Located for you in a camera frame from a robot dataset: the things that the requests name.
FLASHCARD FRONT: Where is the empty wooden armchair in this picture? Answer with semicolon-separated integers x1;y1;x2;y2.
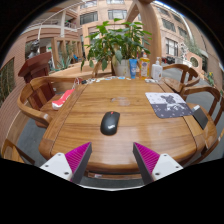
162;63;201;94

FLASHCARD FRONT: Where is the leafy green potted plant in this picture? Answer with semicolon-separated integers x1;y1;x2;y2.
80;18;153;78

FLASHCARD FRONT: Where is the spiky green agave plant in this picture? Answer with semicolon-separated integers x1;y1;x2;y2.
54;54;73;71

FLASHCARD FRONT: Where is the dark red wooden podium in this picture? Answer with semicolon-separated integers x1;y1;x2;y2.
18;51;56;101

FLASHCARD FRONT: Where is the white pump dispenser bottle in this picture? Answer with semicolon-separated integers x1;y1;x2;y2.
151;57;164;81

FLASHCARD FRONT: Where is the blue squeeze tube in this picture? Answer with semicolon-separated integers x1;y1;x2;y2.
128;58;139;80

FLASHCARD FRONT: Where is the dark bust statue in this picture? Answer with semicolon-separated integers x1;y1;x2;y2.
27;39;42;60

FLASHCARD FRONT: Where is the yellow liquid bottle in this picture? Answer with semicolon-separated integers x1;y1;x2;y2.
139;53;151;80

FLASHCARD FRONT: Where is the black computer mouse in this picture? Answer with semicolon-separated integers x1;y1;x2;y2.
100;110;121;136

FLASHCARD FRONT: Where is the wooden planter box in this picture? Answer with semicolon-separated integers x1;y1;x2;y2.
49;61;94;80

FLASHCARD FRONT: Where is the wooden armchair with black notebook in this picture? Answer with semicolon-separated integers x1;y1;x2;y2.
179;85;224;161

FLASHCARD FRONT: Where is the wooden armchair with red case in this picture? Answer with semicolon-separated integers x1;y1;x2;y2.
17;75;83;129

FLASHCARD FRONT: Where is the red and white flat case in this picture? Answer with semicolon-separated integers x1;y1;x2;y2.
51;88;76;111

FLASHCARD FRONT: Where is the white grey printed mouse pad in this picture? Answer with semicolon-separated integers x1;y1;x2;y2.
145;91;194;119

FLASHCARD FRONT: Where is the white statue on pedestal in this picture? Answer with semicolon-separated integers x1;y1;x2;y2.
178;41;191;64

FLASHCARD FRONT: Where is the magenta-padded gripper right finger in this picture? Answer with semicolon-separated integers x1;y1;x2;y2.
132;142;184;185

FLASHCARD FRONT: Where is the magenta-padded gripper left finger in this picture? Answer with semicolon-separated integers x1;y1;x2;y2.
39;142;93;184

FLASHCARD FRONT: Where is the wooden chair behind plant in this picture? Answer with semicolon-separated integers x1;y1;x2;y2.
91;61;116;79

